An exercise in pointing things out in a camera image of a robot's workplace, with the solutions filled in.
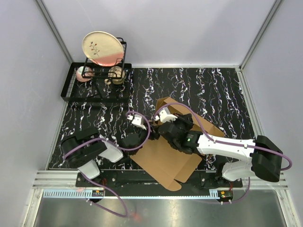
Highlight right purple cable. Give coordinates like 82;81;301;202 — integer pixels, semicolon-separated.
153;103;292;204

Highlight slotted aluminium rail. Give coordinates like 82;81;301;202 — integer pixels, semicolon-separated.
43;189;219;199

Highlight black wire dish rack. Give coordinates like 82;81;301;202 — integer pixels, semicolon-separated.
61;37;132;103

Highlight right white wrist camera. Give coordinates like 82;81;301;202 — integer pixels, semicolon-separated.
154;107;178;123

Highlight black marble pattern mat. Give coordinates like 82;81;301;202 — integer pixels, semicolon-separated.
47;68;255;169

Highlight beige ceramic cup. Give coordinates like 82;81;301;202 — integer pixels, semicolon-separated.
105;66;125;85

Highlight cream pink floral plate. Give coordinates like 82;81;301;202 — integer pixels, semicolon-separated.
81;31;125;67

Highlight right small control box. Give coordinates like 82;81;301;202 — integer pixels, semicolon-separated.
219;190;233;200

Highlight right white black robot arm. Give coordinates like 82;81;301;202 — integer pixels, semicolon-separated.
155;112;283;188

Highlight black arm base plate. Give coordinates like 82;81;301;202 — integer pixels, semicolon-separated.
75;168;242;190

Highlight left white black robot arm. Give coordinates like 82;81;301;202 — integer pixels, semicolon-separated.
61;127;160;187

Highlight pink white ceramic cup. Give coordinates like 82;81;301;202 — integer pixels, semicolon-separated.
76;66;94;82

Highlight small control box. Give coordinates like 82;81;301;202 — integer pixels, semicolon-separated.
219;190;233;200
91;190;104;199

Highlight left small control box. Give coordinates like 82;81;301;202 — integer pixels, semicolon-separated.
91;190;104;199

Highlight brown cardboard box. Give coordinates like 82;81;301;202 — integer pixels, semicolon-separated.
131;97;225;191

